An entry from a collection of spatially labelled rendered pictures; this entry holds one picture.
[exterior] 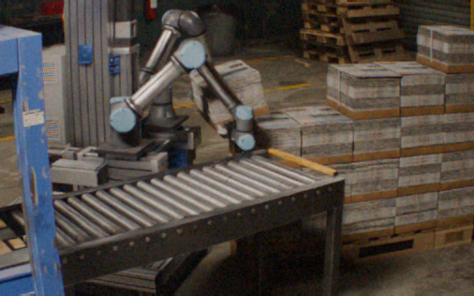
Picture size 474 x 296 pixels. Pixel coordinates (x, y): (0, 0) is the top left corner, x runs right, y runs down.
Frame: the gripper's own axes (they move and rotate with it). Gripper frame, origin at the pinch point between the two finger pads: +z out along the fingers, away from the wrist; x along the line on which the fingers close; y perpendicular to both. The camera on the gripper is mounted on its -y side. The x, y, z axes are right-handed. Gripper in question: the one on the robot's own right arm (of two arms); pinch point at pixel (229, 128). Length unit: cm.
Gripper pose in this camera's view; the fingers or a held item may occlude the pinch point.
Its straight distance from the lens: 373.4
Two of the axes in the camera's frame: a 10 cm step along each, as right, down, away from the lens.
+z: -2.7, -2.7, 9.2
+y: -2.6, -9.0, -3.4
